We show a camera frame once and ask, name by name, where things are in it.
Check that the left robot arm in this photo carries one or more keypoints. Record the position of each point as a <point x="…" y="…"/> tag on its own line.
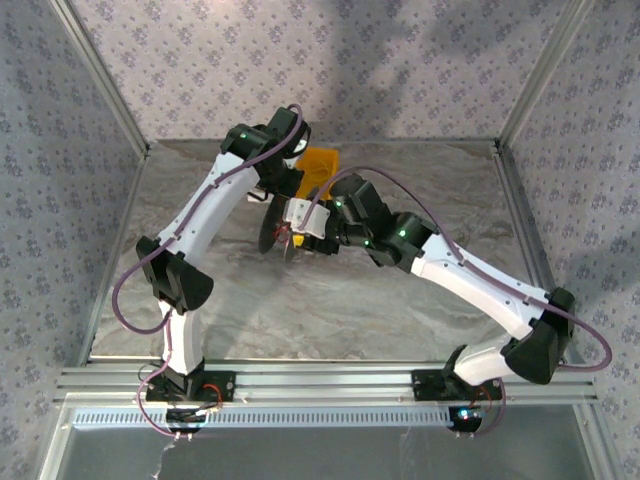
<point x="210" y="210"/>

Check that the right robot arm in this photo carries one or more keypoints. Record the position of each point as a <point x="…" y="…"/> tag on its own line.
<point x="480" y="285"/>

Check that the yellow plastic bin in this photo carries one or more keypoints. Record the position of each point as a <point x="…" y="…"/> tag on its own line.
<point x="320" y="165"/>

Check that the aluminium frame rail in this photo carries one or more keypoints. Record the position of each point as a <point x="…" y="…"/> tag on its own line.
<point x="525" y="225"/>
<point x="425" y="141"/>
<point x="115" y="250"/>

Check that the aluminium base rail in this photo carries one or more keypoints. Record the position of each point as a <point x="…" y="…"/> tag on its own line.
<point x="325" y="382"/>

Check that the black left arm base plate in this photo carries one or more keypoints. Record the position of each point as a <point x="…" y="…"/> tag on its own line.
<point x="227" y="385"/>

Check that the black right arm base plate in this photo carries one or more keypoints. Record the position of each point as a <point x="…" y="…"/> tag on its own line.
<point x="425" y="385"/>

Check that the aluminium frame post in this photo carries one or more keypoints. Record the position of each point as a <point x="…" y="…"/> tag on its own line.
<point x="545" y="70"/>
<point x="102" y="70"/>

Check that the aluminium frame leg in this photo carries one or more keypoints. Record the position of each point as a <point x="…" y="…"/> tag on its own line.
<point x="595" y="440"/>
<point x="52" y="450"/>

